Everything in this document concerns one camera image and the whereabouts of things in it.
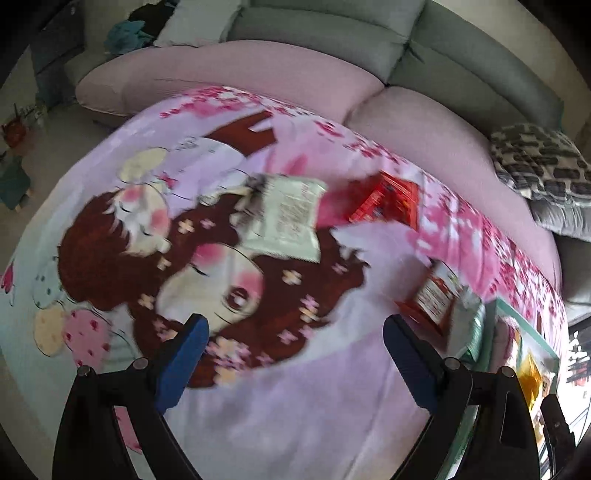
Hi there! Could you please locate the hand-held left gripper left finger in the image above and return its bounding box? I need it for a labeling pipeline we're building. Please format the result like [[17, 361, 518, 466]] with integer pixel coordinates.
[[53, 314, 211, 480]]

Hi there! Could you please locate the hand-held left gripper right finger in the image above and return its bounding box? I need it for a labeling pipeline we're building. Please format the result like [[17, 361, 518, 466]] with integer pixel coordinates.
[[383, 315, 541, 480]]

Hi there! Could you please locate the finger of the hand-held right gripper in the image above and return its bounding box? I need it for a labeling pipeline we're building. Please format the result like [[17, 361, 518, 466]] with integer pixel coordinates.
[[539, 394, 579, 464]]

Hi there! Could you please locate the green and white snack packet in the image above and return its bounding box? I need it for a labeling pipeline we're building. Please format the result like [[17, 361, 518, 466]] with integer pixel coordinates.
[[449, 288, 486, 365]]

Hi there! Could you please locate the small red packet white label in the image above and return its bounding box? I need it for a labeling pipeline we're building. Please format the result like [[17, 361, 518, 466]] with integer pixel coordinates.
[[396, 259, 464, 334]]

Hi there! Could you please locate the teal box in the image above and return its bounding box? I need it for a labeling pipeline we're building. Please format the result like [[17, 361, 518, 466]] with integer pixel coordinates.
[[436, 298, 561, 480]]

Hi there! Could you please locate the large red snack packet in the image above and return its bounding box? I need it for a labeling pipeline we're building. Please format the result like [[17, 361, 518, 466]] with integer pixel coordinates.
[[346, 172, 421, 230]]

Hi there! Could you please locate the white snack packet green print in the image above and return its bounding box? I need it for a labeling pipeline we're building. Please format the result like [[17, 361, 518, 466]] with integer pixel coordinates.
[[240, 174, 328, 264]]

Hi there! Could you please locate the printed cartoon blanket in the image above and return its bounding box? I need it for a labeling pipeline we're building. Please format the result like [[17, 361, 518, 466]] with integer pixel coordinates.
[[0, 84, 566, 480]]

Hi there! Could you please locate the grey cushion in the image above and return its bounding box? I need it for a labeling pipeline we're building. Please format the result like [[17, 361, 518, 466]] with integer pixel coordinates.
[[529, 194, 591, 241]]

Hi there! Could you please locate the black white patterned cushion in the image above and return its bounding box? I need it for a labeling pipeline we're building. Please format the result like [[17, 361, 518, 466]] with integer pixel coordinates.
[[489, 124, 591, 205]]

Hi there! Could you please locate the green stool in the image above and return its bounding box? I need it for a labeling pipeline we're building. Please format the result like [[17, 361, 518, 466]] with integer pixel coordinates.
[[0, 156, 34, 212]]

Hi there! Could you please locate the pink and grey sofa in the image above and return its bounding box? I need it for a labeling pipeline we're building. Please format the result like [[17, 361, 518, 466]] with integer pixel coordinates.
[[65, 0, 591, 305]]

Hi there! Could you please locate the teal cloth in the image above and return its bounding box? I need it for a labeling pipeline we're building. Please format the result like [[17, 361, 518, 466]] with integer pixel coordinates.
[[104, 21, 156, 55]]

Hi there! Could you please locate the pale grey pillow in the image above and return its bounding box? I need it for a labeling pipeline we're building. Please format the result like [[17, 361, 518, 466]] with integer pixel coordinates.
[[154, 0, 244, 48]]

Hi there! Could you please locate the dark cabinet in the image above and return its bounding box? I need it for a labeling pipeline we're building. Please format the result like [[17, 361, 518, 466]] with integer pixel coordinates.
[[31, 9, 87, 95]]

